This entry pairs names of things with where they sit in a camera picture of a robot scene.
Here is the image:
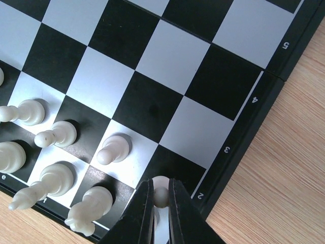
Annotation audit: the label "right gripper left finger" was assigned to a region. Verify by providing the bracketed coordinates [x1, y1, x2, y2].
[101, 179, 154, 244]

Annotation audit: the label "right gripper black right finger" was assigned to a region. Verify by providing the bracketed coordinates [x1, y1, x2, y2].
[168, 179, 223, 244]

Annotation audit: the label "white knight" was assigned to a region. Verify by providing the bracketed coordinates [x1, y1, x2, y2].
[64, 186, 113, 236]

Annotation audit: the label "white pawn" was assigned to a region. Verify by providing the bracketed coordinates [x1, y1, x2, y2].
[1, 100, 45, 126]
[0, 68, 4, 86]
[152, 176, 170, 244]
[96, 135, 131, 165]
[34, 121, 77, 148]

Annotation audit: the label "white bishop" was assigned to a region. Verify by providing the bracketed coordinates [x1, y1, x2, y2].
[8, 163, 74, 210]

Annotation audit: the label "white king piece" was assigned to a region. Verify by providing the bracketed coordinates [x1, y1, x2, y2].
[1, 141, 26, 173]

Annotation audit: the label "black grey chess board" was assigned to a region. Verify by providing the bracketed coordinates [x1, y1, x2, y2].
[1, 1, 324, 242]

